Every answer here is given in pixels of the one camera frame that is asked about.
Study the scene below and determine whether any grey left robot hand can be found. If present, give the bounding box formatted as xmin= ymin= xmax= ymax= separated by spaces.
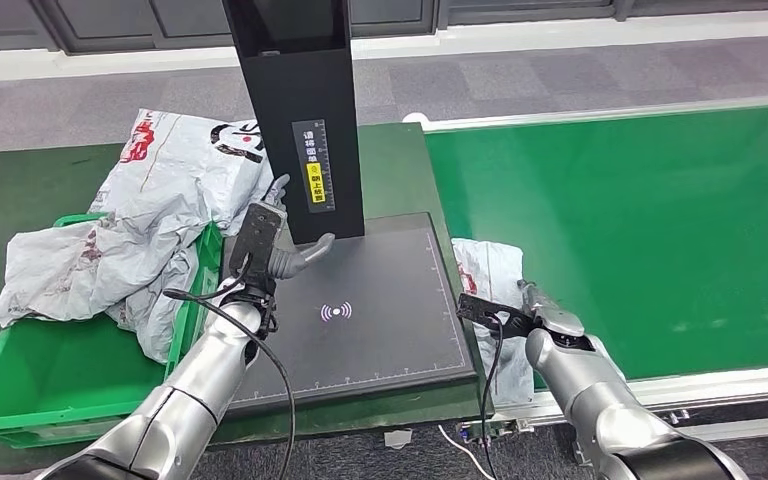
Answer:
xmin=261 ymin=173 xmax=337 ymax=281

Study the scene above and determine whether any grey mailer parcel red print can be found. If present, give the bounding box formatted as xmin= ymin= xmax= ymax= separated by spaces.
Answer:
xmin=451 ymin=237 xmax=538 ymax=407
xmin=105 ymin=245 xmax=201 ymax=366
xmin=0 ymin=192 xmax=210 ymax=329

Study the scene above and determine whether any black inbound scanner machine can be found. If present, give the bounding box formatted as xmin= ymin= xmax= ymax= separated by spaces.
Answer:
xmin=214 ymin=0 xmax=478 ymax=419

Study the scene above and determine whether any green conveyor belt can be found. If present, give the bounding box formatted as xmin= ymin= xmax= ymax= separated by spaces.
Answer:
xmin=420 ymin=92 xmax=768 ymax=445

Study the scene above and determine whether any large grey mailer black print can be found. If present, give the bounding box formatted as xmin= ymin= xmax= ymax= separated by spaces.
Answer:
xmin=89 ymin=109 xmax=276 ymax=236

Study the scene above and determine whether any small green circuit board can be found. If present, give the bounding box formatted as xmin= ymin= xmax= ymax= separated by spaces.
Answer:
xmin=458 ymin=417 xmax=534 ymax=445

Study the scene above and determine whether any green plastic crate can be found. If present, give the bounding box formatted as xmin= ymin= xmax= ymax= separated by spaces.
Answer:
xmin=0 ymin=213 xmax=224 ymax=450

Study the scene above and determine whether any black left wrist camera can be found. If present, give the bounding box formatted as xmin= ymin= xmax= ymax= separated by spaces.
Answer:
xmin=228 ymin=201 xmax=287 ymax=296

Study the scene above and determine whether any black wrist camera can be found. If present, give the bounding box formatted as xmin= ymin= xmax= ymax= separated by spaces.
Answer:
xmin=455 ymin=292 xmax=538 ymax=340
xmin=228 ymin=201 xmax=287 ymax=296

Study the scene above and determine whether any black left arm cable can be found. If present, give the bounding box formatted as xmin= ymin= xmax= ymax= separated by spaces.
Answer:
xmin=161 ymin=264 xmax=297 ymax=480

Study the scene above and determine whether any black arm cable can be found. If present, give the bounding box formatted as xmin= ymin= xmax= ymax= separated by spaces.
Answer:
xmin=478 ymin=316 xmax=506 ymax=480
xmin=161 ymin=264 xmax=297 ymax=480

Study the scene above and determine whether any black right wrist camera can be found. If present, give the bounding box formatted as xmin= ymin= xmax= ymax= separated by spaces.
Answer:
xmin=455 ymin=292 xmax=538 ymax=340

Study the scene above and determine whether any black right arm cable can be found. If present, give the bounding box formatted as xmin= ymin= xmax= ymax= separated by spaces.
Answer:
xmin=478 ymin=316 xmax=506 ymax=480

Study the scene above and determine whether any white floor cable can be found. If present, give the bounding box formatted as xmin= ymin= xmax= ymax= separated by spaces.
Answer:
xmin=436 ymin=423 xmax=498 ymax=480

